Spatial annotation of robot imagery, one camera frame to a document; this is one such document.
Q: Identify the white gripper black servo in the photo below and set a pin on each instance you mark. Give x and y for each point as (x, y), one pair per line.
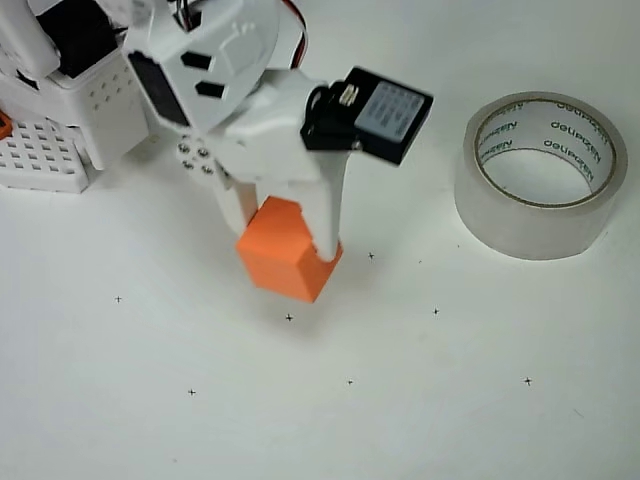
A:
(270, 152)

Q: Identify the orange cube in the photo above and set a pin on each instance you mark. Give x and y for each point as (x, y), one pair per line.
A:
(280, 255)

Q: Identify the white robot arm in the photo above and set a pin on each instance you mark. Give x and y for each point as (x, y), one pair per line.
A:
(220, 55)

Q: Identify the clear packing tape roll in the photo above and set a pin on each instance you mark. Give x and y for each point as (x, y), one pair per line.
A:
(500, 225)

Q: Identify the orange clamp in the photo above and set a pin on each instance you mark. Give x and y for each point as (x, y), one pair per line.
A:
(4, 126)

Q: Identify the white perforated base plate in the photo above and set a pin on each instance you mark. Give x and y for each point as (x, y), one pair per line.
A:
(40, 160)

